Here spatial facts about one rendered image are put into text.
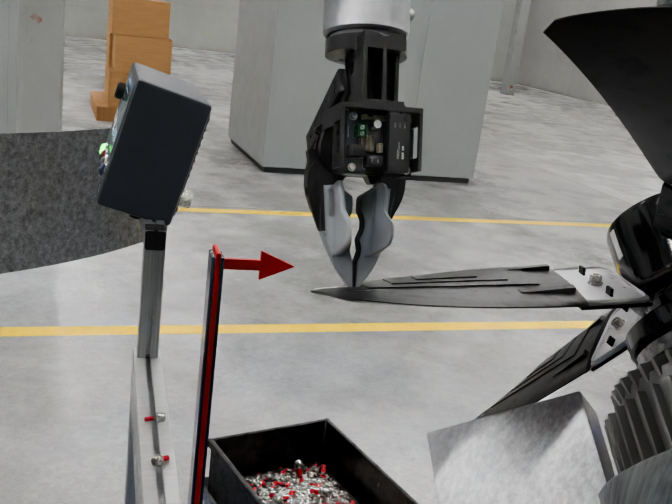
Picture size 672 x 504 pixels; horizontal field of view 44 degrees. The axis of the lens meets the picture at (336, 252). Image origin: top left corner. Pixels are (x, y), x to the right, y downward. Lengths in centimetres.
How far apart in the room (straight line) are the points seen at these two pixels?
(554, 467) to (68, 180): 200
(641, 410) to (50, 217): 206
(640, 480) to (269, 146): 633
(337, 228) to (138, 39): 805
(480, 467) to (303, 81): 621
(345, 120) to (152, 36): 806
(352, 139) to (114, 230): 208
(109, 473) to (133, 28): 657
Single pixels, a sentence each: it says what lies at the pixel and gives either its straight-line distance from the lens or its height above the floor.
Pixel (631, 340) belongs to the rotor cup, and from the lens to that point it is 79.
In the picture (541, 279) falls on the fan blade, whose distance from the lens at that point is 77.
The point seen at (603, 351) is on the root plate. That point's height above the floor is 109.
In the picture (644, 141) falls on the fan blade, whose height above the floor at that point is 131.
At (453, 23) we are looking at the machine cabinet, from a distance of 732.
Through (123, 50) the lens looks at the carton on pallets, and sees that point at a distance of 871.
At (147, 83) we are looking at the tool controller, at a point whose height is 125.
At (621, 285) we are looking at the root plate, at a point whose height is 117.
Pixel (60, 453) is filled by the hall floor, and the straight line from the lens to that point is 269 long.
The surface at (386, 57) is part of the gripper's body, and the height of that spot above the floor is 135.
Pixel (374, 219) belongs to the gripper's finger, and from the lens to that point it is 72.
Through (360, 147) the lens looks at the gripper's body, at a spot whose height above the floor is 128.
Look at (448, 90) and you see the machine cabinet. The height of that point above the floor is 82.
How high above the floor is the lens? 138
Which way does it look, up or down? 16 degrees down
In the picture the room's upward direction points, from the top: 7 degrees clockwise
